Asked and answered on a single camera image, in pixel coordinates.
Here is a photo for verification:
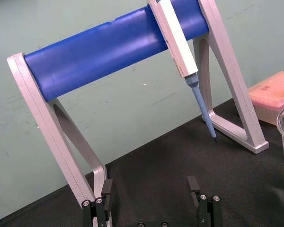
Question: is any pink pipette tip box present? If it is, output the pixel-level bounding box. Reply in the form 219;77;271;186
248;70;284;123

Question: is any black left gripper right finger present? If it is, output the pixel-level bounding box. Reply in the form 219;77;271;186
186;176;222;227

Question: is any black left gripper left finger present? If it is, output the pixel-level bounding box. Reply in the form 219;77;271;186
82;179;115;227

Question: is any grey pipette stand, blue bar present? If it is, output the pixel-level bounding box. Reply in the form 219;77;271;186
6;0;270;227

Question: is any black table cloth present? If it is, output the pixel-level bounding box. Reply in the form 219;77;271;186
0;99;284;227

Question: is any white pipette with blue tip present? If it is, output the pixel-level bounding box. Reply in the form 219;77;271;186
153;0;218;144

